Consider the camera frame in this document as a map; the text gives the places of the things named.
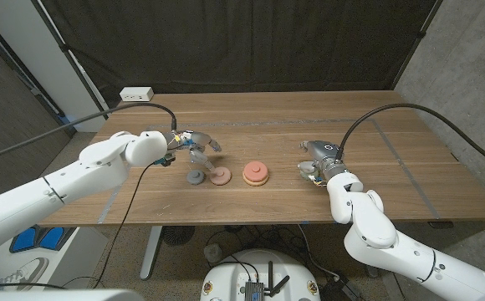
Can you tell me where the black backdrop stand pole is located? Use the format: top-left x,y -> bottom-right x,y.
30,0 -> 112,120
391,0 -> 444,89

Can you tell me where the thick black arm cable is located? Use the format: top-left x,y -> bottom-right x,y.
336,103 -> 485,176
0,102 -> 178,166

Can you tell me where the grey router with black antennas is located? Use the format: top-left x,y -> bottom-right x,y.
244,261 -> 291,301

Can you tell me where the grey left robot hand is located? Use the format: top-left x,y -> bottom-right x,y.
163,130 -> 222,173

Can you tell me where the blue foot pedal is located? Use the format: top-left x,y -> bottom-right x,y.
38,227 -> 66,251
10,227 -> 38,254

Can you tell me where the large orange toy ring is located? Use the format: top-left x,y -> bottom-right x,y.
242,170 -> 270,187

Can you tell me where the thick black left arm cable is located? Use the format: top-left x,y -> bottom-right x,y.
0,102 -> 178,166

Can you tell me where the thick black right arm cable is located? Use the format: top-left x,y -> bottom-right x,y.
336,103 -> 485,176

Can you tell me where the white table leg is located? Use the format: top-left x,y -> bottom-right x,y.
139,225 -> 164,281

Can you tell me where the coral red toy ring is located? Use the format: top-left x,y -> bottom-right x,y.
242,161 -> 269,183

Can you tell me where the white floor cable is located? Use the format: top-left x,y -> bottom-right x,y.
297,224 -> 340,280

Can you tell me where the white robot torso base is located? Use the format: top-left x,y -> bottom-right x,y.
199,248 -> 322,301

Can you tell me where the round grey floor object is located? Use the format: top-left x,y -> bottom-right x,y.
203,243 -> 225,264

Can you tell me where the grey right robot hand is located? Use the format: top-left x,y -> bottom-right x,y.
297,140 -> 348,185

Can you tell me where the thin black left wrist cable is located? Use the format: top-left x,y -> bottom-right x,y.
91,161 -> 156,289

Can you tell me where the round black fan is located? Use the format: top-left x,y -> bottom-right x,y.
161,225 -> 196,247

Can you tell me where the white power strip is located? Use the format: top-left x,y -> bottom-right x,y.
119,86 -> 155,103

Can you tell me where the black power brick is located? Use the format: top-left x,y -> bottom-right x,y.
321,275 -> 365,301

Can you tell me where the small dark grey toy ring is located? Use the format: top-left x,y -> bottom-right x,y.
186,169 -> 206,186

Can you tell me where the white sneaker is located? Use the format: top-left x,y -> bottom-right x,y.
0,257 -> 50,290

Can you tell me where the dusty pink toy ring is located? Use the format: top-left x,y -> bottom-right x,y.
209,166 -> 232,186

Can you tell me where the black backdrop curtain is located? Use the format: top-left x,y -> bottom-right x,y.
39,0 -> 440,112

